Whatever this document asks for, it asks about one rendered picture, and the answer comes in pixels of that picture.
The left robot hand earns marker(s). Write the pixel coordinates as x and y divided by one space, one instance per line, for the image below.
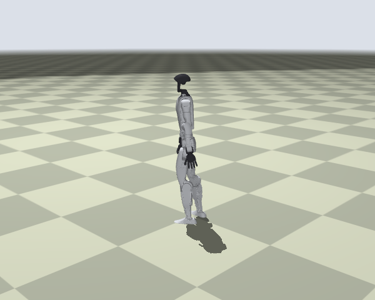
190 158

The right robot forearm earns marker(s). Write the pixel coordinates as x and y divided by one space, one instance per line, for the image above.
181 135

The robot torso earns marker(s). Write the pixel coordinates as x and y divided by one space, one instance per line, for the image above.
181 119

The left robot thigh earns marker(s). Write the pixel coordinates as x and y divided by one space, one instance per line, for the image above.
181 169

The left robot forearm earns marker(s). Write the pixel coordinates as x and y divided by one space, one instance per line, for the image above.
187 136

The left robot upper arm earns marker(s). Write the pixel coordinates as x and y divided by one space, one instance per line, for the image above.
186 111

